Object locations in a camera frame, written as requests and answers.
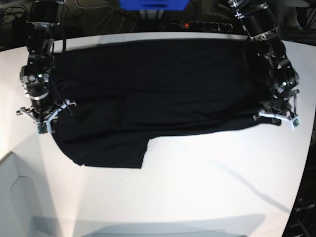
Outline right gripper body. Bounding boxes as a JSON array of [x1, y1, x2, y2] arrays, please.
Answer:
[[16, 94, 77, 123]]

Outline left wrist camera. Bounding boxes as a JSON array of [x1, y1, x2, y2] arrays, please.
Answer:
[[290, 116, 301, 130]]

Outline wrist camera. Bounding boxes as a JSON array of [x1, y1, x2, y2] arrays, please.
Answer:
[[37, 122, 49, 134], [290, 116, 301, 130]]

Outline grey robot base cover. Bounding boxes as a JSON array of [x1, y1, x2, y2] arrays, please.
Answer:
[[0, 151, 52, 237]]

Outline black power strip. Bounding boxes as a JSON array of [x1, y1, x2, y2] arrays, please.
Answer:
[[162, 21, 233, 33]]

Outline black T-shirt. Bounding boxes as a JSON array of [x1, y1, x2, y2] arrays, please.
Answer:
[[52, 39, 272, 168]]

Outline blue plastic bin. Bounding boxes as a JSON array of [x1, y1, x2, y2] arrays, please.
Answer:
[[119, 0, 190, 11]]

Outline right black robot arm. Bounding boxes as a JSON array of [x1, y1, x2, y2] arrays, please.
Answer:
[[16, 0, 76, 134]]

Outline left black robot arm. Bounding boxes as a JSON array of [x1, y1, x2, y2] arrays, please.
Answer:
[[228, 0, 301, 129]]

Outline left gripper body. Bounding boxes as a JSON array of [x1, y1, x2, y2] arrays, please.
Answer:
[[256, 90, 300, 123]]

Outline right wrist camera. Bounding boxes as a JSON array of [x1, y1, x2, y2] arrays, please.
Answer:
[[37, 122, 49, 134]]

